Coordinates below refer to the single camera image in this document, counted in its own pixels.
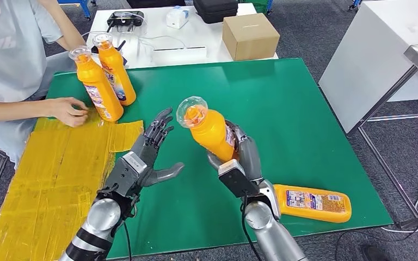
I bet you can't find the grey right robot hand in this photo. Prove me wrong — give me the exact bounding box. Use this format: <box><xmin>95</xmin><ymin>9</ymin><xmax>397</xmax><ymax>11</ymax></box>
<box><xmin>206</xmin><ymin>120</ymin><xmax>264</xmax><ymax>184</ymax></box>

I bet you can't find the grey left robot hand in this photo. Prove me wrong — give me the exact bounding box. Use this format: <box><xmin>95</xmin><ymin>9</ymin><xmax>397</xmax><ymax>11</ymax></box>
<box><xmin>130</xmin><ymin>107</ymin><xmax>186</xmax><ymax>188</ymax></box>

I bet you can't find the person's right hand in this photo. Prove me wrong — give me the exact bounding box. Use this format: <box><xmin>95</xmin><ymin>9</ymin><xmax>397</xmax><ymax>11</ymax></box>
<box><xmin>46</xmin><ymin>97</ymin><xmax>90</xmax><ymax>128</ymax></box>

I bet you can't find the orange bottle clear cap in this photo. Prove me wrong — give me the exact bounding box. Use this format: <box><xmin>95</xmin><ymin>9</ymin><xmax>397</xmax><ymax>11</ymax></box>
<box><xmin>68</xmin><ymin>46</ymin><xmax>125</xmax><ymax>122</ymax></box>
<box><xmin>92</xmin><ymin>32</ymin><xmax>138</xmax><ymax>107</ymax></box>
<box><xmin>175</xmin><ymin>96</ymin><xmax>239</xmax><ymax>163</ymax></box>
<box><xmin>273</xmin><ymin>184</ymin><xmax>353</xmax><ymax>223</ymax></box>

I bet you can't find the yellow taped cardboard sheet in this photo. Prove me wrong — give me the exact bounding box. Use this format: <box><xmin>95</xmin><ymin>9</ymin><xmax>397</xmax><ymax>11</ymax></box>
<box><xmin>0</xmin><ymin>108</ymin><xmax>145</xmax><ymax>261</ymax></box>

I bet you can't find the person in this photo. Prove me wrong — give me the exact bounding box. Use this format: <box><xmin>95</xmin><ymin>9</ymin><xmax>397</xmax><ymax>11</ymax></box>
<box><xmin>0</xmin><ymin>0</ymin><xmax>90</xmax><ymax>170</ymax></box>

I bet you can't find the long white box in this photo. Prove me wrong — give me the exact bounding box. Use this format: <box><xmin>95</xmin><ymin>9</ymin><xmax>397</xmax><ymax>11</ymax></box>
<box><xmin>152</xmin><ymin>46</ymin><xmax>208</xmax><ymax>65</ymax></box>

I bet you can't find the brown cardboard box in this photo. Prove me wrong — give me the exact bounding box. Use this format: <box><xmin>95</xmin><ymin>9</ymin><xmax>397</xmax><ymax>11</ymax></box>
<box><xmin>222</xmin><ymin>13</ymin><xmax>281</xmax><ymax>62</ymax></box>

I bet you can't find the white table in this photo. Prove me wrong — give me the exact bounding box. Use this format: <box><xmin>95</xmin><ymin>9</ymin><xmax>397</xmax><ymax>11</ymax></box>
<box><xmin>85</xmin><ymin>3</ymin><xmax>279</xmax><ymax>70</ymax></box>

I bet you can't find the small white box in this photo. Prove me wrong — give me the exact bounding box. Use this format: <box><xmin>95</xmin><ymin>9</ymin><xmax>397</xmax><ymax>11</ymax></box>
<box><xmin>165</xmin><ymin>6</ymin><xmax>190</xmax><ymax>30</ymax></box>

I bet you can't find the black carry case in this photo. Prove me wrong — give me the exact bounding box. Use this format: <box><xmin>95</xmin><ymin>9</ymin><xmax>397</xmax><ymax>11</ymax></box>
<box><xmin>193</xmin><ymin>0</ymin><xmax>239</xmax><ymax>25</ymax></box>
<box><xmin>126</xmin><ymin>0</ymin><xmax>187</xmax><ymax>9</ymax></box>

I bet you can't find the green crate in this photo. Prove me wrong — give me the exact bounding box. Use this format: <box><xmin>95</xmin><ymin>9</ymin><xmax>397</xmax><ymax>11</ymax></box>
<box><xmin>238</xmin><ymin>0</ymin><xmax>274</xmax><ymax>16</ymax></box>

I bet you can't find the black floor object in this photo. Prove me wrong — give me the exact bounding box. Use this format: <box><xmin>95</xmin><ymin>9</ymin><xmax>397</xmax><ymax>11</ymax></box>
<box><xmin>361</xmin><ymin>245</ymin><xmax>390</xmax><ymax>261</ymax></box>

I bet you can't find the white cabinet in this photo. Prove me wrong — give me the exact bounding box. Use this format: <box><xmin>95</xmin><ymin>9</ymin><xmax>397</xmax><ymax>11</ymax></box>
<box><xmin>318</xmin><ymin>0</ymin><xmax>418</xmax><ymax>135</ymax></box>

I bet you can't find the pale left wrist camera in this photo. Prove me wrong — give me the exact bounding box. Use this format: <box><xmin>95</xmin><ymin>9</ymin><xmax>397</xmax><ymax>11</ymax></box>
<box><xmin>104</xmin><ymin>151</ymin><xmax>149</xmax><ymax>198</ymax></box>

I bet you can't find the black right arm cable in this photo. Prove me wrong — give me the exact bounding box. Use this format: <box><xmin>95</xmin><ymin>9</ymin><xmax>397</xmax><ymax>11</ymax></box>
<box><xmin>239</xmin><ymin>203</ymin><xmax>255</xmax><ymax>261</ymax></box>

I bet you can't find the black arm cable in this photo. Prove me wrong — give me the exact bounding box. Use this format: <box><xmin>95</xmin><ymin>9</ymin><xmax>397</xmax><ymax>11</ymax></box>
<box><xmin>123</xmin><ymin>220</ymin><xmax>133</xmax><ymax>261</ymax></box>
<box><xmin>239</xmin><ymin>203</ymin><xmax>255</xmax><ymax>261</ymax></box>

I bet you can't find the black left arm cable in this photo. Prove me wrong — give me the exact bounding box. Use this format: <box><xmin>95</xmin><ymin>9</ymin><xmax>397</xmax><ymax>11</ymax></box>
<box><xmin>123</xmin><ymin>220</ymin><xmax>133</xmax><ymax>261</ymax></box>

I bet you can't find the blue metal frame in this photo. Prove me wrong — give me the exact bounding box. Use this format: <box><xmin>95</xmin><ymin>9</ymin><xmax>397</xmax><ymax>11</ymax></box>
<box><xmin>57</xmin><ymin>0</ymin><xmax>98</xmax><ymax>21</ymax></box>

